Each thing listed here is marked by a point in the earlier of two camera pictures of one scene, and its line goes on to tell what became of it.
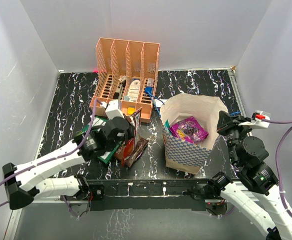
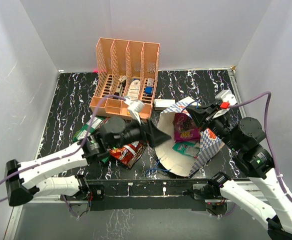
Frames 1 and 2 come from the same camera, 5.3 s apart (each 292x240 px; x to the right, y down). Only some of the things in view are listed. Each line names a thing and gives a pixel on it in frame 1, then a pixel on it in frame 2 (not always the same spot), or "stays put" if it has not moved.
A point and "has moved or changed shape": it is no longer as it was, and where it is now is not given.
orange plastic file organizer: (127, 72) stays put
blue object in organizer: (149, 90) stays put
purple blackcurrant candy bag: (189, 129) has moved or changed shape
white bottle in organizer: (134, 91) stays put
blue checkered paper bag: (190, 124) has moved or changed shape
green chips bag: (97, 122) stays put
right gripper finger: (223, 119) to (199, 114)
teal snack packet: (167, 126) to (190, 148)
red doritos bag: (135, 117) has moved or changed shape
